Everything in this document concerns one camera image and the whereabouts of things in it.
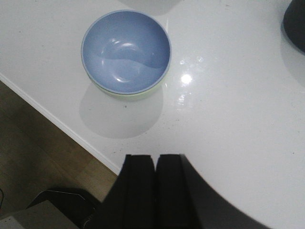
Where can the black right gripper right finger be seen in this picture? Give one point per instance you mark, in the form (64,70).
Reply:
(186,201)

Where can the green bowl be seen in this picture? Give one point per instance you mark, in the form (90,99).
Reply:
(140,94)

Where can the dark blue saucepan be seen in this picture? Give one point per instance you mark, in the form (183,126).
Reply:
(294,23)

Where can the blue bowl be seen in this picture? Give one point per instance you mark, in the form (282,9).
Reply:
(126,52)

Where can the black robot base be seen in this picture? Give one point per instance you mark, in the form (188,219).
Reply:
(77,204)

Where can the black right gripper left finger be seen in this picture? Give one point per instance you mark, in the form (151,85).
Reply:
(130,202)

